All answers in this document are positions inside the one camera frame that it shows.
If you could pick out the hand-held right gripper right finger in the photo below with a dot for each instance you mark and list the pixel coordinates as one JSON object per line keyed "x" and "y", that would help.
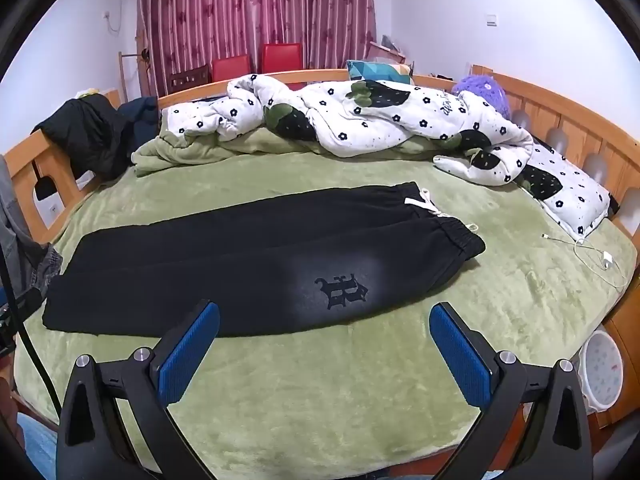
{"x": 457, "y": 355}

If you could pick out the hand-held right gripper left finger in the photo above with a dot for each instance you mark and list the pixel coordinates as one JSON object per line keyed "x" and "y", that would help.
{"x": 192, "y": 350}

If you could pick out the grey garment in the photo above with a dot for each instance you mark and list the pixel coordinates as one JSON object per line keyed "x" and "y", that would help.
{"x": 15, "y": 240}

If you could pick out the green bed blanket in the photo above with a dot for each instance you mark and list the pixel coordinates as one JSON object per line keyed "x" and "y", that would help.
{"x": 300, "y": 400}

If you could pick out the person's blue jeans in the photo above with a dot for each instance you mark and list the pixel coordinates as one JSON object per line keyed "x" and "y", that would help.
{"x": 37, "y": 445}

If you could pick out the white charger plug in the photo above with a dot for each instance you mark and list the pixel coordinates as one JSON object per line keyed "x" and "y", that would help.
{"x": 607, "y": 260}

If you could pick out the folded green blanket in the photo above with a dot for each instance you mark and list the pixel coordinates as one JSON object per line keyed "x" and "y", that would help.
{"x": 170, "y": 152}

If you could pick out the white floral pillow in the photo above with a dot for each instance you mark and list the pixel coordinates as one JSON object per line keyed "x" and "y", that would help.
{"x": 570, "y": 190}

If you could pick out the black jacket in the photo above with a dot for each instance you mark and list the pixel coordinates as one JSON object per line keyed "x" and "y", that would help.
{"x": 85, "y": 135}

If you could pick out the dark blue garment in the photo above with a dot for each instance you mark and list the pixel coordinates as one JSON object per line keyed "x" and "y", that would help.
{"x": 140, "y": 115}

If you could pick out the white floral quilt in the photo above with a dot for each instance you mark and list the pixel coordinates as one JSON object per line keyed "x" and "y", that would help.
{"x": 380, "y": 125}

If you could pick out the purple fluffy cushion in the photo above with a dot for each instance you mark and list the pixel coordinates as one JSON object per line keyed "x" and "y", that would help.
{"x": 482, "y": 92}

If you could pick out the red chair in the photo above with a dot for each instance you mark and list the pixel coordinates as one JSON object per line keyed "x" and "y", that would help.
{"x": 231, "y": 67}
{"x": 282, "y": 57}

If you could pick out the wooden coat rack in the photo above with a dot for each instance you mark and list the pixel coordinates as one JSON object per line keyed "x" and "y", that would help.
{"x": 145, "y": 60}

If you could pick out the teal patterned pillow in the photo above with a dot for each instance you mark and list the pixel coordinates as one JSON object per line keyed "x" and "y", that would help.
{"x": 375, "y": 71}

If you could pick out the brown cardboard box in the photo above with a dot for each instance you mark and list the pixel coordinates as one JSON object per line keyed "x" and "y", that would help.
{"x": 387, "y": 50}

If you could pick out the red striped curtain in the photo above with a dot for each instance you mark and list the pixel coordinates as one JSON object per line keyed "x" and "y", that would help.
{"x": 250, "y": 10}

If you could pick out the wooden bed frame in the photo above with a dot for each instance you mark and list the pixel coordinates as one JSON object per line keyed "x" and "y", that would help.
{"x": 537, "y": 97}

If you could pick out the white wall switch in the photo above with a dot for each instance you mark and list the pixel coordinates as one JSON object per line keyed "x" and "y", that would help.
{"x": 493, "y": 20}

